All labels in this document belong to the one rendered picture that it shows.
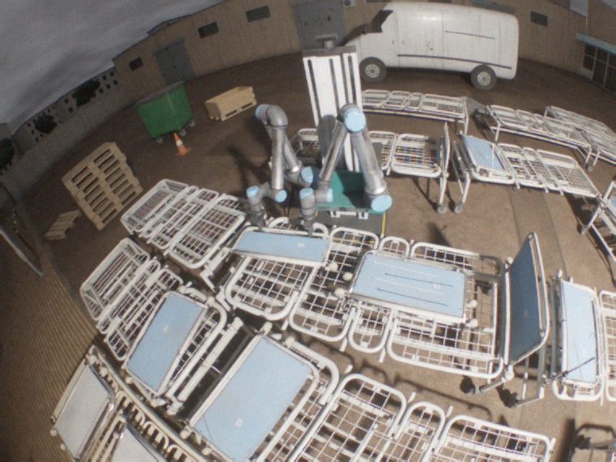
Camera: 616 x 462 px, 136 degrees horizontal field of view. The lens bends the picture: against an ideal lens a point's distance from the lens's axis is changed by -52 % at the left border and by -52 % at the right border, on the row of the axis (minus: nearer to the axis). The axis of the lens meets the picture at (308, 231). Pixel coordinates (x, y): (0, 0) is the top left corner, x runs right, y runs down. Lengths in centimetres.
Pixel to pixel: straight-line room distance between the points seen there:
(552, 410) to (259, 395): 218
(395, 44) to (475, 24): 247
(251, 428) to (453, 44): 847
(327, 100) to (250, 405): 195
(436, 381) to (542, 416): 101
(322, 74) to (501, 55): 727
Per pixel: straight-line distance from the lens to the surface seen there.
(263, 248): 188
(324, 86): 184
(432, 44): 810
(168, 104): 711
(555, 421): 253
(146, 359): 199
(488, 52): 849
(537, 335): 146
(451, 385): 209
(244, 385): 152
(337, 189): 213
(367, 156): 154
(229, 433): 154
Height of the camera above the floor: 196
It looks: 45 degrees down
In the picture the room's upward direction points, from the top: 14 degrees counter-clockwise
